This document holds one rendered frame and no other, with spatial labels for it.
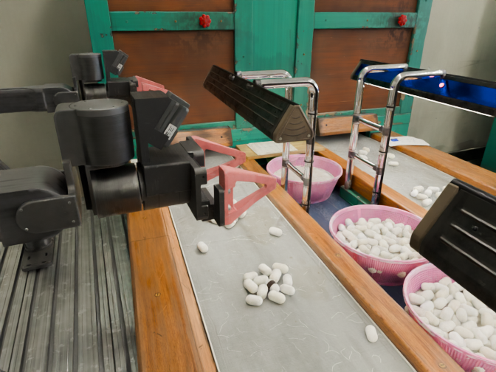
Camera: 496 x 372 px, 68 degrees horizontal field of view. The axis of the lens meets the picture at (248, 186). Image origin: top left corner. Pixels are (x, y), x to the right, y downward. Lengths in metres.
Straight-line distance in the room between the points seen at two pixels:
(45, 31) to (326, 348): 1.96
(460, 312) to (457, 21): 2.86
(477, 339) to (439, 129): 2.96
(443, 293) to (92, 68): 0.92
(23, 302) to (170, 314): 0.40
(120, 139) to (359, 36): 1.39
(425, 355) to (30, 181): 0.61
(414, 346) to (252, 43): 1.13
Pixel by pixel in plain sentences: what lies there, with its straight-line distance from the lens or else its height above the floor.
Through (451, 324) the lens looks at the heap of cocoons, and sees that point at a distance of 0.81.
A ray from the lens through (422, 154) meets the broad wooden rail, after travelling 1.59.
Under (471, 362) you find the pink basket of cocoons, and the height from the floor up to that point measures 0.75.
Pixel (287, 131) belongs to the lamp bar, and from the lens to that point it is 0.68.
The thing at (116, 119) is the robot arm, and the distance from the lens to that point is 0.39.
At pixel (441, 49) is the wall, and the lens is 3.41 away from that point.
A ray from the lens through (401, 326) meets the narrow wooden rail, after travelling 0.73.
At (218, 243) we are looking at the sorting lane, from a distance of 0.92.
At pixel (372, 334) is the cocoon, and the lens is 0.71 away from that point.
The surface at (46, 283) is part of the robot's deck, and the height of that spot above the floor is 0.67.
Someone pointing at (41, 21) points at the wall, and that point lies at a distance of 2.22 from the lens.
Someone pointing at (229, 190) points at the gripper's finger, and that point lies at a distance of 0.40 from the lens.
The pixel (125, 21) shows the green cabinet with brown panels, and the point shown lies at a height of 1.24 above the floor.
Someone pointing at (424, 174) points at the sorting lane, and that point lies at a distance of 1.45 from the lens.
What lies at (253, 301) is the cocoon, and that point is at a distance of 0.74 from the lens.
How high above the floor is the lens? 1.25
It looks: 25 degrees down
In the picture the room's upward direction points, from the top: straight up
